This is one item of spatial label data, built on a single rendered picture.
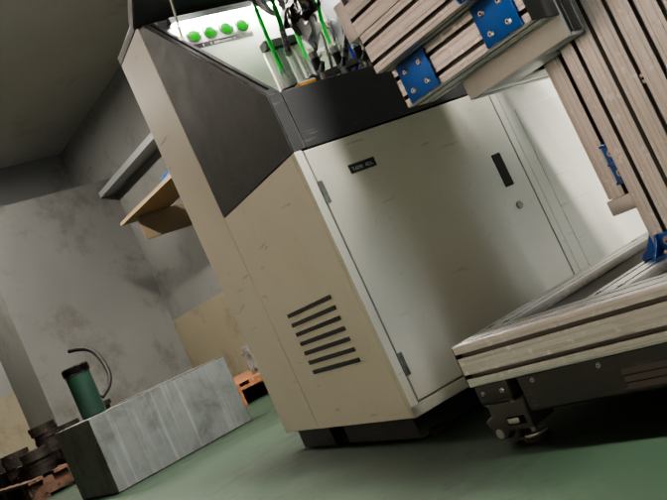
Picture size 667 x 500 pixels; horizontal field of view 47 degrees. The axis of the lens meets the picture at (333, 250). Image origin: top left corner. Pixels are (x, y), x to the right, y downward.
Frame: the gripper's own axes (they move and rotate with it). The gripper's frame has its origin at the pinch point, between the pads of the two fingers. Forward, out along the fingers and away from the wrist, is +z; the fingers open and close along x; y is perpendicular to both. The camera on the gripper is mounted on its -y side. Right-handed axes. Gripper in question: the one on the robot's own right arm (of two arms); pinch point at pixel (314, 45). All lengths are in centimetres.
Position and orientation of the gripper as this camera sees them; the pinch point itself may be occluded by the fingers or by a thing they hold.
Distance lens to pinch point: 238.9
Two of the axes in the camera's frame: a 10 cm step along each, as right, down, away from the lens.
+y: 4.2, -2.5, -8.7
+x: 8.1, -3.4, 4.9
